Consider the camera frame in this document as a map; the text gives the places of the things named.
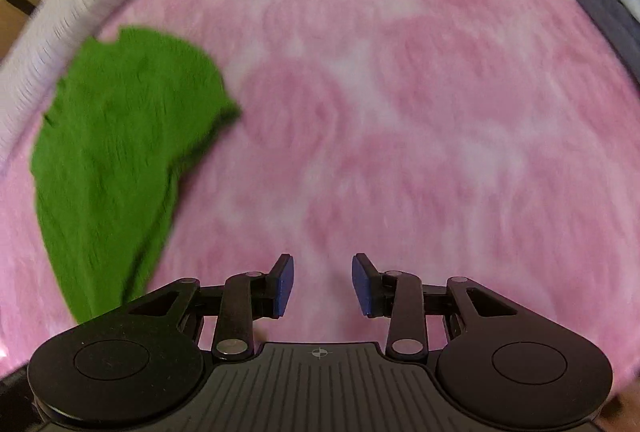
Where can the pink fluffy blanket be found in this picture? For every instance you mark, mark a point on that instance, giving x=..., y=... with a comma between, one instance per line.
x=400, y=111

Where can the green knitted sweater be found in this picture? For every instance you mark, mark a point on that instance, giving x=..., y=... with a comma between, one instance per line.
x=115, y=136

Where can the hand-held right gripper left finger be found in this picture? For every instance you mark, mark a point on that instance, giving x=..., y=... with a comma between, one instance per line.
x=283, y=284

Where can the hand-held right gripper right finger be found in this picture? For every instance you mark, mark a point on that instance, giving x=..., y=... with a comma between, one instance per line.
x=361, y=284

